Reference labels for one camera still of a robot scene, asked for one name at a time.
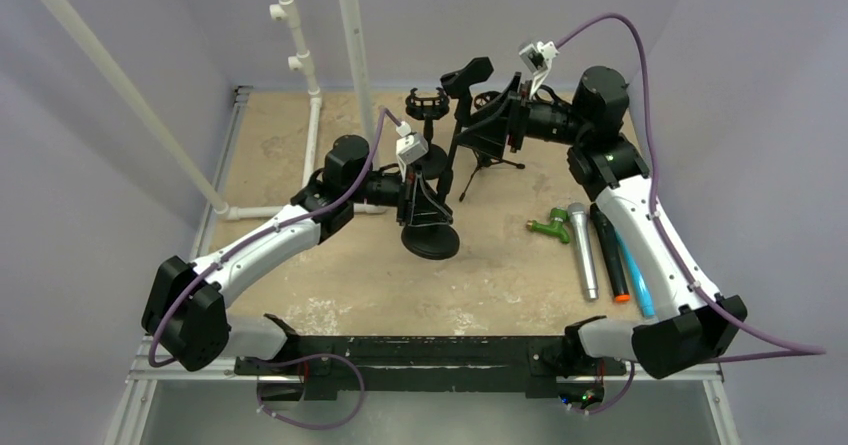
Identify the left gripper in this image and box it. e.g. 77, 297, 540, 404
348, 160, 453, 227

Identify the black tripod mic stand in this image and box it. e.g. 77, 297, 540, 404
458, 89, 526, 203

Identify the black clip round-base stand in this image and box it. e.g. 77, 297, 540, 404
401, 57, 494, 260

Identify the black shock-mount round-base stand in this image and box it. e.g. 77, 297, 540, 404
405, 87, 450, 180

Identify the silver grey microphone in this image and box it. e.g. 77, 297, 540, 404
567, 202, 599, 301

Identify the black microphone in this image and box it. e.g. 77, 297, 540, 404
589, 203, 630, 303

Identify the blue microphone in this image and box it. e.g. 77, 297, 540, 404
616, 233, 656, 319

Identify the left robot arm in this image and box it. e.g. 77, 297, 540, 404
141, 135, 460, 374

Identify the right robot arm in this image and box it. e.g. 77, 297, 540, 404
450, 66, 747, 379

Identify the green tap faucet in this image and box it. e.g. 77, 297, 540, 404
526, 207, 571, 244

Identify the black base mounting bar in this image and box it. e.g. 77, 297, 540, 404
235, 335, 628, 401

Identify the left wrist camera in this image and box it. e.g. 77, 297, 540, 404
395, 121, 429, 170

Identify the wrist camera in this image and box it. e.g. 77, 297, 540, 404
395, 121, 429, 170
518, 41, 559, 95

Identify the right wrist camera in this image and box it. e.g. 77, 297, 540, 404
518, 41, 559, 95

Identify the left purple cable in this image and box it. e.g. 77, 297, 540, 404
147, 107, 407, 369

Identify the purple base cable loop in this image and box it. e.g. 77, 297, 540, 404
256, 352, 366, 431

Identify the aluminium rail frame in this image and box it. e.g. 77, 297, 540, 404
104, 84, 740, 445

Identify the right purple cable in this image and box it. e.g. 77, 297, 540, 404
555, 12, 827, 365

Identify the white PVC pipe frame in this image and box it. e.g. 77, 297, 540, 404
11, 0, 389, 222

